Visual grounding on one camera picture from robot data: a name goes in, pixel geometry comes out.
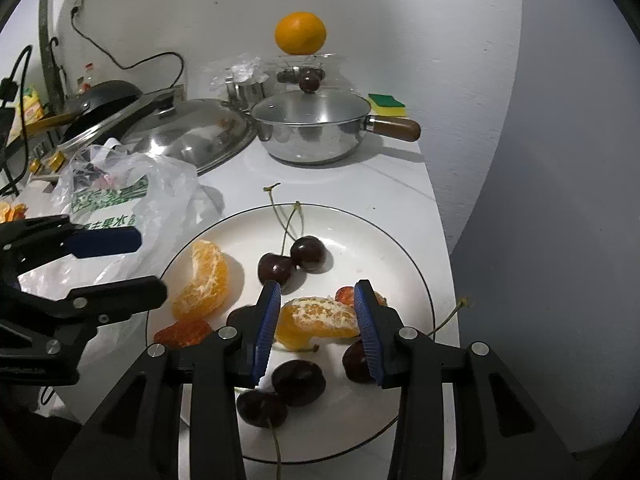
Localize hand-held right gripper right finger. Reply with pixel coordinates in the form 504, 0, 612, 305
355, 279, 584, 480

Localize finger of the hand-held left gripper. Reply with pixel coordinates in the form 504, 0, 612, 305
15, 275, 169, 341
0, 214, 144, 288

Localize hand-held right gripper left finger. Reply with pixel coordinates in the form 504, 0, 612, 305
52, 280, 282, 480

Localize dark red cherry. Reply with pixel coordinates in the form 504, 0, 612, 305
257, 201, 302, 291
342, 297, 472, 385
271, 359, 327, 407
236, 389, 289, 466
263, 183, 327, 273

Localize red strawberry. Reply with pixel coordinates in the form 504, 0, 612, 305
335, 286, 388, 308
154, 317, 213, 348

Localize peeled tangerine piece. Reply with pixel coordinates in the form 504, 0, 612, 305
171, 239, 229, 320
275, 296, 362, 352

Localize clear printed plastic bag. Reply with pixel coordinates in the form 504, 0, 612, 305
17, 141, 226, 418

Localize white round plate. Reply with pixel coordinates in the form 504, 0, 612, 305
146, 203, 435, 465

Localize large steel lid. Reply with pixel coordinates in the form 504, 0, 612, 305
120, 98, 258, 177

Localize black wok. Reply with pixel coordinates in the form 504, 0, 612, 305
22, 80, 146, 146

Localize yellow packets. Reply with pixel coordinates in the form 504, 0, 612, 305
15, 85, 46, 126

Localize red capped bottle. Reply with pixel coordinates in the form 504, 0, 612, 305
75, 62, 98, 96

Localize small steel cup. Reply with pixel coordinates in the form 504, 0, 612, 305
226, 77, 266, 110

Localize grey metal pole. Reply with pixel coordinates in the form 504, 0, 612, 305
37, 0, 68, 106

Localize crumpled clear plastic wrap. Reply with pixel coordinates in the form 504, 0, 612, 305
210, 52, 268, 93

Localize glass pot lid brown knob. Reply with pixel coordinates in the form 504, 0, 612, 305
250, 71, 372, 126

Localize green yellow sponge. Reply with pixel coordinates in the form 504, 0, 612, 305
368, 92, 407, 117

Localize clear glass bowl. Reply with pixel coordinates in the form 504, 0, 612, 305
260, 52, 346, 92

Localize whole orange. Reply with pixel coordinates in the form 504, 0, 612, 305
274, 11, 327, 56

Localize black power cable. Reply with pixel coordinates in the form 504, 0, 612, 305
70, 7, 186, 86

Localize thick black cable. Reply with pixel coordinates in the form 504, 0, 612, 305
0, 45, 33, 196

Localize steel pot with wooden handle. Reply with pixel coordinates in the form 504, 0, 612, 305
250, 91, 422, 166

